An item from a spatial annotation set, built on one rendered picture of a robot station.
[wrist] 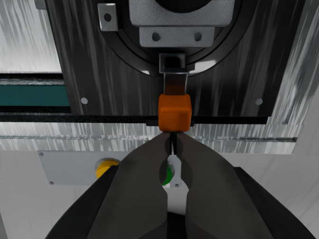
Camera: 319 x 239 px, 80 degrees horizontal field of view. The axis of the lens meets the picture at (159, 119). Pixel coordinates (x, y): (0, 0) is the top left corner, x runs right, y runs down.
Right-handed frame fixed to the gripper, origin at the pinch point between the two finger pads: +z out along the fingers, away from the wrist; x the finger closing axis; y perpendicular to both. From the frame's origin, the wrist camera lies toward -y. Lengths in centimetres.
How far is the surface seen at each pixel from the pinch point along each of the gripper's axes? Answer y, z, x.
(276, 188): 26.7, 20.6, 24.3
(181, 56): -4.1, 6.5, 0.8
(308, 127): 10.9, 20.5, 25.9
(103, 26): -6.6, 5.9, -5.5
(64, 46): -4.7, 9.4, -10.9
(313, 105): 6.4, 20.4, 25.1
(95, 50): -4.3, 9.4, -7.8
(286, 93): 0.7, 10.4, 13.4
